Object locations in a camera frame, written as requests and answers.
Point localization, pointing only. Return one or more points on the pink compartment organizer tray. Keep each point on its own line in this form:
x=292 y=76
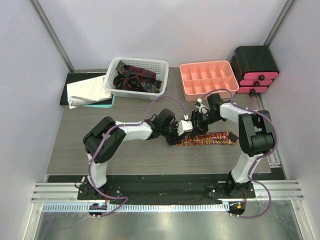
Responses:
x=200 y=78

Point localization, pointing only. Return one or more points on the teal tray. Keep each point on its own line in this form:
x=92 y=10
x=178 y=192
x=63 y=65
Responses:
x=103 y=104

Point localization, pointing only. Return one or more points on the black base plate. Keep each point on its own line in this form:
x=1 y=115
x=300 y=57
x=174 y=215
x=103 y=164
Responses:
x=166 y=189

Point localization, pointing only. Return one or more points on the black pink drawer unit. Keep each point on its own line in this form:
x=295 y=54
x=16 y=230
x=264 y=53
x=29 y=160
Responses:
x=254 y=68

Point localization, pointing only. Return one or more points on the white folded cloth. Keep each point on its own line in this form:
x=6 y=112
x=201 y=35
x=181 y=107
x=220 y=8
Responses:
x=87 y=92

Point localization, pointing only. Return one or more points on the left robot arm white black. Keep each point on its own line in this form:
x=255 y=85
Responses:
x=102 y=142

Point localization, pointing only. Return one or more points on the white plastic mesh basket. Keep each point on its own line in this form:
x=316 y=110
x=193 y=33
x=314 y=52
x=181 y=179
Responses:
x=160 y=67

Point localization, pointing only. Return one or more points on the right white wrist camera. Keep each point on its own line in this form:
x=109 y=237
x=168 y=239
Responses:
x=200 y=107

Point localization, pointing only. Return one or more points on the aluminium rail frame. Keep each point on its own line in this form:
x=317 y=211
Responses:
x=65 y=197

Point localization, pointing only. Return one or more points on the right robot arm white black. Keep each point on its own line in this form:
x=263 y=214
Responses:
x=256 y=136

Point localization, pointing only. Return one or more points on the multicoloured patterned tie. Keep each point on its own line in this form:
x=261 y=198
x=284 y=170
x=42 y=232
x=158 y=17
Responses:
x=227 y=138

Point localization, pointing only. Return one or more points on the dark red blue ties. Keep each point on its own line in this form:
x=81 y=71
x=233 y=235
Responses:
x=136 y=79

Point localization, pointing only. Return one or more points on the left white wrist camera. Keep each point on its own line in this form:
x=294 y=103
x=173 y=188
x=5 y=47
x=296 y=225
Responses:
x=184 y=126

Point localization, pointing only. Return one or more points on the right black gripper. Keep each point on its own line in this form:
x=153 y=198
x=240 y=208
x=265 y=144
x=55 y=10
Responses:
x=199 y=128

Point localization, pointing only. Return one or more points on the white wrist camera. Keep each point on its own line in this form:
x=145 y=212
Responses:
x=184 y=126
x=200 y=107

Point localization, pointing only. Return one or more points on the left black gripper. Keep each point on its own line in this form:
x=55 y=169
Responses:
x=176 y=139

